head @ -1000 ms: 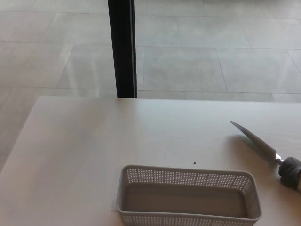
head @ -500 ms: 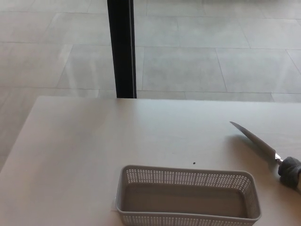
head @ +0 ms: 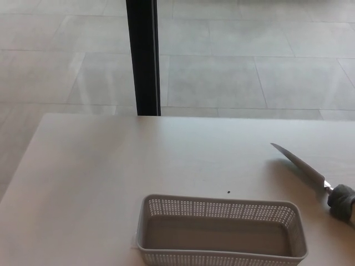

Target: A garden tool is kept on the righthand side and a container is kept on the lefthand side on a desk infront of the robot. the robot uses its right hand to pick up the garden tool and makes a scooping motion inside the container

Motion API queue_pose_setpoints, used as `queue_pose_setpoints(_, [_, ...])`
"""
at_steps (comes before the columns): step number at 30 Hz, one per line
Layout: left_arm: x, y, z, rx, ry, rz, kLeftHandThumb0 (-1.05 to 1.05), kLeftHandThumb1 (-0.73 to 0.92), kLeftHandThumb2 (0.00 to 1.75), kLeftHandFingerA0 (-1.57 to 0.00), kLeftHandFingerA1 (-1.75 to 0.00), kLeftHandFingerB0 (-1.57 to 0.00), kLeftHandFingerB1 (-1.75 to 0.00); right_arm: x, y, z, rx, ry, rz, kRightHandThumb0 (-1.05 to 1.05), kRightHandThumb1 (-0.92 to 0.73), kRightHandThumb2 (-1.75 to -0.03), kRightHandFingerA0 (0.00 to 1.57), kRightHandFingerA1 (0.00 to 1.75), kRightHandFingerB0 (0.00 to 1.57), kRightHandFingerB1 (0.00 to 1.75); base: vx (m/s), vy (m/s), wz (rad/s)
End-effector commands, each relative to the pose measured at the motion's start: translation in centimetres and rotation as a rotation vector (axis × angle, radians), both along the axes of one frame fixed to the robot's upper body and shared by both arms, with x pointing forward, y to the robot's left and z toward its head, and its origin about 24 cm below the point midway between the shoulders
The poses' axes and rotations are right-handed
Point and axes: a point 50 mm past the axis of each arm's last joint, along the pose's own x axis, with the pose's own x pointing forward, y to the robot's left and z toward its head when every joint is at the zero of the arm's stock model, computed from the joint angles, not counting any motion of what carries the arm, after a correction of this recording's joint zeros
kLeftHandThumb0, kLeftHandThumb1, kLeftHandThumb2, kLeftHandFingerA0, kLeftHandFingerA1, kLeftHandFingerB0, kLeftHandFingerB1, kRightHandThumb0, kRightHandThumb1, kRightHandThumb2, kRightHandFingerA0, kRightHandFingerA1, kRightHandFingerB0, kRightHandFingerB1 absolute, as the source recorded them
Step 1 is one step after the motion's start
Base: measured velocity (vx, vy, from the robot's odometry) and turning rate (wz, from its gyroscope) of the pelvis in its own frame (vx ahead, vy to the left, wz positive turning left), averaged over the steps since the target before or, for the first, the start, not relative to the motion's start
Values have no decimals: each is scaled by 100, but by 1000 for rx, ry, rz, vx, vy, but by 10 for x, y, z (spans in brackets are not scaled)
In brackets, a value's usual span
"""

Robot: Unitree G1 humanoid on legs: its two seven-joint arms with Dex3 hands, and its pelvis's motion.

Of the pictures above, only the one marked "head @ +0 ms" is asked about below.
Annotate grey perforated plastic basket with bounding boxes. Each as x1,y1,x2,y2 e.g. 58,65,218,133
135,194,308,266

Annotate black vertical frame post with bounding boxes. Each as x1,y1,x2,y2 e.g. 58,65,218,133
125,0,161,116

